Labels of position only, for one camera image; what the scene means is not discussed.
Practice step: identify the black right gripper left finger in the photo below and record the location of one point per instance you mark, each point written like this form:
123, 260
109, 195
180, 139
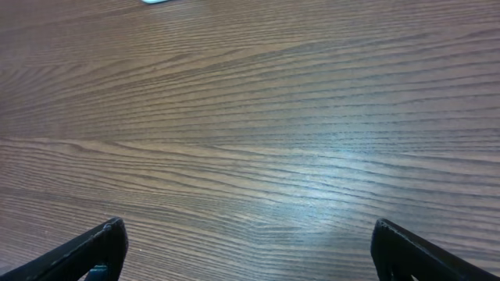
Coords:
98, 254

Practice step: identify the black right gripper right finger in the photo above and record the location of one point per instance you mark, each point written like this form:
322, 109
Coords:
400, 255

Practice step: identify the white barcode scanner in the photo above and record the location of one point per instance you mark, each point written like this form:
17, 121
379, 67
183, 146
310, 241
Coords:
151, 2

